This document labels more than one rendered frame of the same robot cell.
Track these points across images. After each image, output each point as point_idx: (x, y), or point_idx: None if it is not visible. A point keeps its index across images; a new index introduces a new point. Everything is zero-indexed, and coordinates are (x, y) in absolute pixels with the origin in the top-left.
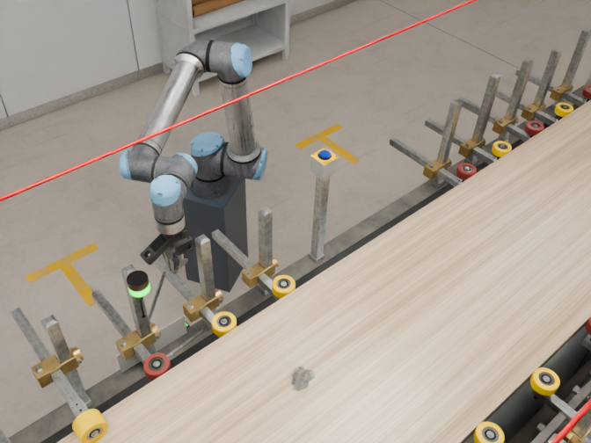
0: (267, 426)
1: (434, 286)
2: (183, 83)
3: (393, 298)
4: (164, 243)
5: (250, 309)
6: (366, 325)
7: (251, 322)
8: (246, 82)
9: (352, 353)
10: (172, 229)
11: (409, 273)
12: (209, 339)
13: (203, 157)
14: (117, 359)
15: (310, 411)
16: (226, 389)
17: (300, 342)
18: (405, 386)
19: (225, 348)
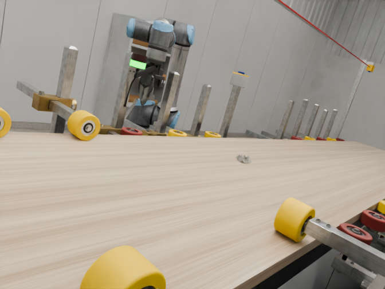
0: (229, 168)
1: (307, 157)
2: None
3: (285, 154)
4: (149, 67)
5: None
6: (275, 156)
7: (196, 137)
8: (188, 50)
9: (272, 161)
10: (160, 55)
11: (289, 151)
12: None
13: (142, 106)
14: None
15: (258, 171)
16: (189, 151)
17: (235, 151)
18: (317, 179)
19: (182, 140)
